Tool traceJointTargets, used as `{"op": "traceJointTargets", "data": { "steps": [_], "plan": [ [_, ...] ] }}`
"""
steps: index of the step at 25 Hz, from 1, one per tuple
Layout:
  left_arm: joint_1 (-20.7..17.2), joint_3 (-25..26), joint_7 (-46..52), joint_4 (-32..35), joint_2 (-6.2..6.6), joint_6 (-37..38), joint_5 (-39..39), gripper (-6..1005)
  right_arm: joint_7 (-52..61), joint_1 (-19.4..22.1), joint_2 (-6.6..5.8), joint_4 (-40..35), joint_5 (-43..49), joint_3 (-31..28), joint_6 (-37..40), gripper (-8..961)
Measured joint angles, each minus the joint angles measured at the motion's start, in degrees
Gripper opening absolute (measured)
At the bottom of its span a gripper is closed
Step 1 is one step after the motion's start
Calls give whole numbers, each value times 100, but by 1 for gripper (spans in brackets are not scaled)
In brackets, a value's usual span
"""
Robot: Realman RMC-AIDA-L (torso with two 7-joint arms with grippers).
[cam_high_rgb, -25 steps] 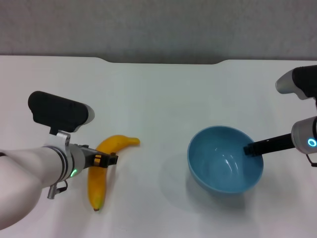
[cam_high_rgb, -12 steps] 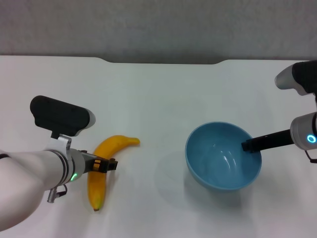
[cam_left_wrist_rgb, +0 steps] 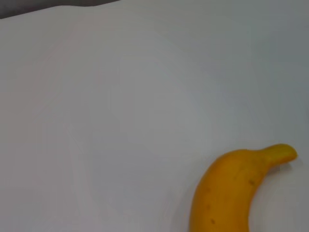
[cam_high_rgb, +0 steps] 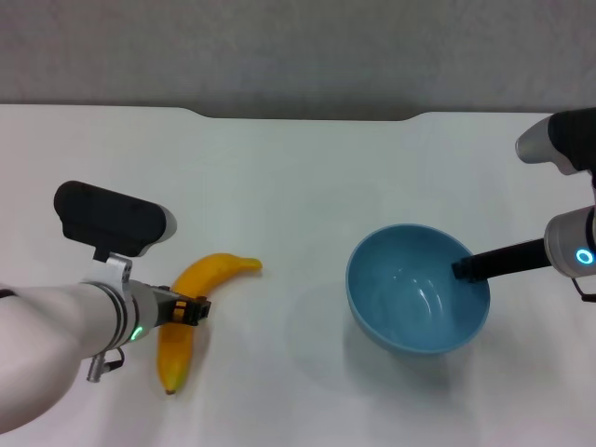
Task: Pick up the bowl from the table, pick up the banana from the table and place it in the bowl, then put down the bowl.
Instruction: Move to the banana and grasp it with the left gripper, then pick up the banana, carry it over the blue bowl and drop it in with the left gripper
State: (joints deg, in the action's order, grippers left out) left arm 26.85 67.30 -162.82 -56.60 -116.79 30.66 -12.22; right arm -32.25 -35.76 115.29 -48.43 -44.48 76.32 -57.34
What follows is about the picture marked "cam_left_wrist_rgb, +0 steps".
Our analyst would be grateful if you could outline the yellow banana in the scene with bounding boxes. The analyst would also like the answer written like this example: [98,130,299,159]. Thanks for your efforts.
[189,143,298,232]

